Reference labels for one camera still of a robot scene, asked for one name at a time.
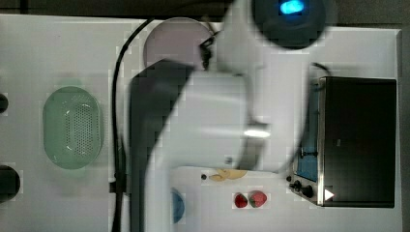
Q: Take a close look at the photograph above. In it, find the dark red toy strawberry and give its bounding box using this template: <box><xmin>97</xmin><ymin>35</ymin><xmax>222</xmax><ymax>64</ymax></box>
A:
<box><xmin>234</xmin><ymin>193</ymin><xmax>248</xmax><ymax>209</ymax></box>

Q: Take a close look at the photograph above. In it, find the peeled toy banana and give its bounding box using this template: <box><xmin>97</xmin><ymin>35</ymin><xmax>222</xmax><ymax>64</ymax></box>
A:
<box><xmin>210</xmin><ymin>169</ymin><xmax>247</xmax><ymax>182</ymax></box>

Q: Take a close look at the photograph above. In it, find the pink toy strawberry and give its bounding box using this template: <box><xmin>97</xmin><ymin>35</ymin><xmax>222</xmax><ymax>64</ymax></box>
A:
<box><xmin>249</xmin><ymin>190</ymin><xmax>268</xmax><ymax>208</ymax></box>

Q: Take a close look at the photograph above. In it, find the black container with green strip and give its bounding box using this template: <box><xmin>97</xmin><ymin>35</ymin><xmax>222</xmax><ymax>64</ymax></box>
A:
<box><xmin>0</xmin><ymin>165</ymin><xmax>20</xmax><ymax>203</ymax></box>

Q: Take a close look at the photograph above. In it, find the black toaster oven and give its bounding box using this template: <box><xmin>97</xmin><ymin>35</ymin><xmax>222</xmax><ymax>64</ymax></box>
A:
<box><xmin>286</xmin><ymin>76</ymin><xmax>397</xmax><ymax>208</ymax></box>

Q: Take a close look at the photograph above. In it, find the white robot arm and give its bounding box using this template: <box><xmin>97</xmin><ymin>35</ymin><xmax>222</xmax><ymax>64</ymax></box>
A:
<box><xmin>128</xmin><ymin>0</ymin><xmax>334</xmax><ymax>232</ymax></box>

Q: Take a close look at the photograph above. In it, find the black cup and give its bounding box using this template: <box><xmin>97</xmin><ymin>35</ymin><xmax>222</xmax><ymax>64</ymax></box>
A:
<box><xmin>0</xmin><ymin>94</ymin><xmax>9</xmax><ymax>113</ymax></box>

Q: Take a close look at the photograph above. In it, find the green perforated colander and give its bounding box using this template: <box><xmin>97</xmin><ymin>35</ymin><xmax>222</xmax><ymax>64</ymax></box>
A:
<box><xmin>43</xmin><ymin>86</ymin><xmax>103</xmax><ymax>170</ymax></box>

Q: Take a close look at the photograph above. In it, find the grey round plate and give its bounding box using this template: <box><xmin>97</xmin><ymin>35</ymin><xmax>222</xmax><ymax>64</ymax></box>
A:
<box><xmin>143</xmin><ymin>17</ymin><xmax>211</xmax><ymax>70</ymax></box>

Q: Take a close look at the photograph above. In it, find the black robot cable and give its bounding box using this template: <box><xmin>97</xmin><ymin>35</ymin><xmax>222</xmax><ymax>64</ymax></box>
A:
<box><xmin>109</xmin><ymin>17</ymin><xmax>156</xmax><ymax>232</ymax></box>

